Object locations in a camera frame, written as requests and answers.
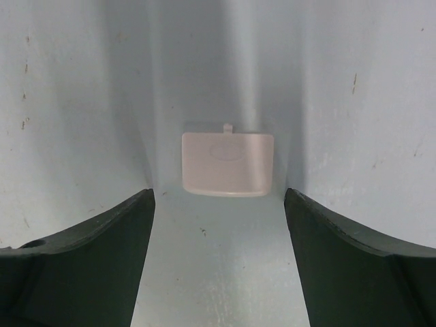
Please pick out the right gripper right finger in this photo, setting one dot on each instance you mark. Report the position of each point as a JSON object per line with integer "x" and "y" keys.
{"x": 352, "y": 275}

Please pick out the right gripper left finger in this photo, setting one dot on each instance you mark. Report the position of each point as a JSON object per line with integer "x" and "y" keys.
{"x": 86, "y": 275}

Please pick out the white battery cover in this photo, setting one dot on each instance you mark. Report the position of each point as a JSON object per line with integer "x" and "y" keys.
{"x": 227, "y": 164}

